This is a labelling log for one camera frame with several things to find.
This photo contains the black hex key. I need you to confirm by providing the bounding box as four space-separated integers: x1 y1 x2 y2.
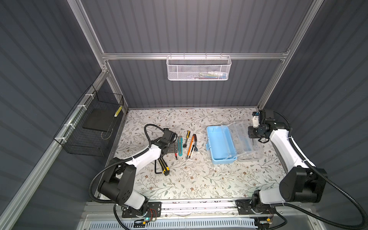
154 160 162 174

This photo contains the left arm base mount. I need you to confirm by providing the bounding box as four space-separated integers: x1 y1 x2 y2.
121 201 162 218

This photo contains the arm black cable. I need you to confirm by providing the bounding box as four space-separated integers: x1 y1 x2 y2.
273 110 368 230
88 123 167 204

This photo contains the yellow black screwdriver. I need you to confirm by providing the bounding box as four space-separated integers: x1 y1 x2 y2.
183 130 191 148

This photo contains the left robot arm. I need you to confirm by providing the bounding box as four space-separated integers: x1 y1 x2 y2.
97 128 177 215

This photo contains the white vented panel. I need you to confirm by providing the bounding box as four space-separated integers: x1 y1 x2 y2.
87 219 258 230

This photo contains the black wire basket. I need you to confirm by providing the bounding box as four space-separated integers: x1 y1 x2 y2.
54 87 125 157

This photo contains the yellow black utility knife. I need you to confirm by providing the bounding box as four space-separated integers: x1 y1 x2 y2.
159 157 170 176

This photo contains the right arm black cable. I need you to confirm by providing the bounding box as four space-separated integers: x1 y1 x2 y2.
273 110 368 230

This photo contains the blue plastic tool box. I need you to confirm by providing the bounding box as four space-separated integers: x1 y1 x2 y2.
206 122 263 165

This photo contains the teal utility knife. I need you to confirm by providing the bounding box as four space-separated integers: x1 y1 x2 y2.
177 136 183 157

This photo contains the white wire mesh basket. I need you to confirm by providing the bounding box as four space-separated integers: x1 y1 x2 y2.
166 55 232 81

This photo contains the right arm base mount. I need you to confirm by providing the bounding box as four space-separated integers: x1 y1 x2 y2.
235 199 275 215

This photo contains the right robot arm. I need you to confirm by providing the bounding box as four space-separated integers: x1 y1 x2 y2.
248 110 327 207

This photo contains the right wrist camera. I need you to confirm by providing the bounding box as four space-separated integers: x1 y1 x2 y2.
252 112 259 128

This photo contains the yellow item in basket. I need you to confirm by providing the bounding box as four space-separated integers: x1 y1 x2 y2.
114 106 123 117

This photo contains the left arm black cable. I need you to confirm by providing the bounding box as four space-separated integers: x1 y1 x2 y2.
88 123 167 204

